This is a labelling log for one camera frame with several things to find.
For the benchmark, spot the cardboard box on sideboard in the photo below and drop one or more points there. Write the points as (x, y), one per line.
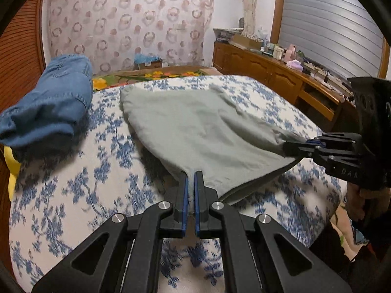
(245, 43)

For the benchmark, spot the brown louvered wardrobe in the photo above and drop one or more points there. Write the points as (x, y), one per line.
(22, 56)

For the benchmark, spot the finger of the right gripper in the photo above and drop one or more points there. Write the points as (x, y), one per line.
(308, 149)

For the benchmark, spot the colourful floral blanket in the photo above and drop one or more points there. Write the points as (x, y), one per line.
(117, 80)

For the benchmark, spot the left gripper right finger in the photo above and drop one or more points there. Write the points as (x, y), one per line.
(205, 224)

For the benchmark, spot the right hand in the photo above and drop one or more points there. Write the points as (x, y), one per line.
(362, 203)

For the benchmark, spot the grey roller window shutter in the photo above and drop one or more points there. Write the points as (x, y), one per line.
(338, 34)

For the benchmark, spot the grey green pants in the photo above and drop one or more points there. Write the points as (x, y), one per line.
(204, 130)

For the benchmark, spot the circle patterned sheer curtain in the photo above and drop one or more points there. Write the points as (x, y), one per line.
(112, 33)

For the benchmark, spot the blue floral white bedsheet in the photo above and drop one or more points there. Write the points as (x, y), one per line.
(59, 201)

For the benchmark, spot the cardboard box with blue cloth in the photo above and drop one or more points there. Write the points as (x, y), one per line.
(143, 62)

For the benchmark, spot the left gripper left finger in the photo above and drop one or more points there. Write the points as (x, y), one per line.
(175, 209)

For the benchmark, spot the brown wooden sideboard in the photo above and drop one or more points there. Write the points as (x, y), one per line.
(326, 108)

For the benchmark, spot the folded blue denim jeans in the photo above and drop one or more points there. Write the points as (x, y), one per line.
(50, 114)

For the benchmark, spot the pink item on sideboard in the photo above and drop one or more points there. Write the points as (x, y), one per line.
(295, 65)

